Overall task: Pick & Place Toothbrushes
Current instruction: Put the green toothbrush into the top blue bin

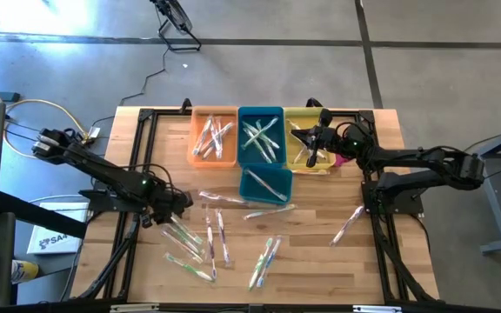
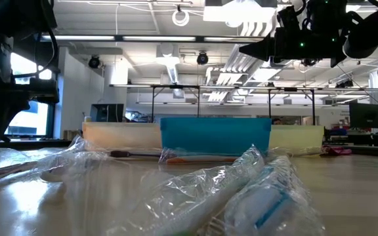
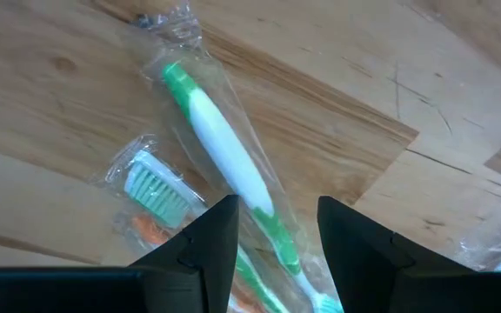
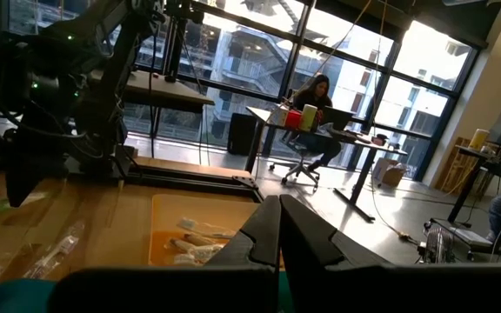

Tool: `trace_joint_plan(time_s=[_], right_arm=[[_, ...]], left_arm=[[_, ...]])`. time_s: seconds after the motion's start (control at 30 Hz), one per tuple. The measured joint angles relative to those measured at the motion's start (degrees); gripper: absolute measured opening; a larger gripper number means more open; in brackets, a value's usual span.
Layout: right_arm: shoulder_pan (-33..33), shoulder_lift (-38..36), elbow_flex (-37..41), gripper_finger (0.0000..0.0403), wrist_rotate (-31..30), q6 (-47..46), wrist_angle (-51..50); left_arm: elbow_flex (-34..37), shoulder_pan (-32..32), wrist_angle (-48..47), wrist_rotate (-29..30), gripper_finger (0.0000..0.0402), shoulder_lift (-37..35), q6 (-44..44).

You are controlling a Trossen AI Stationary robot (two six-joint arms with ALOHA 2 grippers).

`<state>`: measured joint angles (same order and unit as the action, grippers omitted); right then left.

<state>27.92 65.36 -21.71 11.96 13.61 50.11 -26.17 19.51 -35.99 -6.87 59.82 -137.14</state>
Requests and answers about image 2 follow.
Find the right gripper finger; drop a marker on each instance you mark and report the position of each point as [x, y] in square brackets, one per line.
[264, 55]
[261, 45]

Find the purple toothbrush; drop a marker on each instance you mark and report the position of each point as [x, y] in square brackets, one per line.
[120, 153]
[2, 172]
[54, 177]

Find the orange toothbrush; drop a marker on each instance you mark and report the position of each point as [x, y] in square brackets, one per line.
[202, 160]

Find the blue toothbrush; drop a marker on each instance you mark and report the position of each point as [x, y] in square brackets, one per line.
[267, 203]

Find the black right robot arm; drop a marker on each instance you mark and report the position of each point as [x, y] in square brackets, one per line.
[372, 29]

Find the large window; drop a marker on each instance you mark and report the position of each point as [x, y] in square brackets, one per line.
[28, 121]

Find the small yellow cup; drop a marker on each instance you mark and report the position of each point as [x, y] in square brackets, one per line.
[87, 119]

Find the person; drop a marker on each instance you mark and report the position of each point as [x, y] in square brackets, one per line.
[277, 121]

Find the ceiling light strip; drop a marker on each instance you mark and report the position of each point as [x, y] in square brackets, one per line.
[77, 38]
[159, 38]

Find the black cabinet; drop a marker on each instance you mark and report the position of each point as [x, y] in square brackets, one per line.
[107, 113]

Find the yellow plastic bin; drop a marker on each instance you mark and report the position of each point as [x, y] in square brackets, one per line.
[297, 137]

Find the small teal plastic bin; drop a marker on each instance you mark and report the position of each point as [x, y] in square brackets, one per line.
[215, 134]

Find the orange plastic bin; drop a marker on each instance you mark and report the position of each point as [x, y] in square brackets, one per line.
[123, 136]

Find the black computer monitor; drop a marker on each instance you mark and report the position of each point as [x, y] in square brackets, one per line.
[366, 114]

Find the blue storage crate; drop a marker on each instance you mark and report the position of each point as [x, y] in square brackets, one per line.
[338, 132]

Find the magenta cloth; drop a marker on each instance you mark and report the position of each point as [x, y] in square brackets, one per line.
[338, 151]

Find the wrapped green toothbrush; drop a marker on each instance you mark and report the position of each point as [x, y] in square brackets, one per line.
[189, 203]

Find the black overhead camera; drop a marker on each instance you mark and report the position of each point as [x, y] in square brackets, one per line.
[310, 62]

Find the black background rig frame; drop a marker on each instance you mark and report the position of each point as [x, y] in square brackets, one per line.
[290, 89]
[176, 86]

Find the black ceiling camera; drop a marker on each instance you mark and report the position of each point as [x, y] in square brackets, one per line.
[94, 62]
[202, 58]

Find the white ceiling duct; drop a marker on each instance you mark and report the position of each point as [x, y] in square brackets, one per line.
[171, 65]

